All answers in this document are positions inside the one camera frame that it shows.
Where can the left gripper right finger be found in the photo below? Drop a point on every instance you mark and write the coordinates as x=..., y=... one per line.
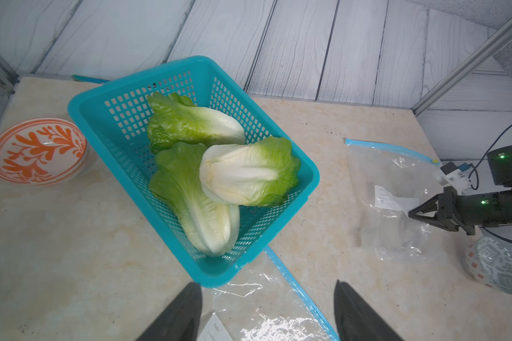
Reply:
x=355, y=319

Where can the right aluminium frame post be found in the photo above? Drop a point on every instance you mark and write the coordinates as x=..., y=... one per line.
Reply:
x=489, y=48

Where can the teal stick behind table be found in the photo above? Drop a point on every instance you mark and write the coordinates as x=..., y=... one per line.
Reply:
x=80, y=78

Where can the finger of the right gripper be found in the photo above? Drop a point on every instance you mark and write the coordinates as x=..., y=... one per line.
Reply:
x=429, y=206
x=433, y=221

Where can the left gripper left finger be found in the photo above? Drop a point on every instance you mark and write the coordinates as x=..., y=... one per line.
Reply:
x=181, y=318

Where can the chinese cabbage top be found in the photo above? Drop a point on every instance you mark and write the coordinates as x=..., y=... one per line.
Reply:
x=177, y=119

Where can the orange patterned bowl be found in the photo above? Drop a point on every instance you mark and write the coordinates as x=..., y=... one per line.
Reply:
x=42, y=151

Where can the chinese cabbage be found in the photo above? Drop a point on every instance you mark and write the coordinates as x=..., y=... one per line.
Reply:
x=177, y=119
x=257, y=175
x=211, y=227

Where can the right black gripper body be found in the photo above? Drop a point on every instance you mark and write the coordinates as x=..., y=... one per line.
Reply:
x=468, y=212

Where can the clear zipper bag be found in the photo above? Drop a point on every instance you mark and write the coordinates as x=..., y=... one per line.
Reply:
x=262, y=302
x=389, y=181

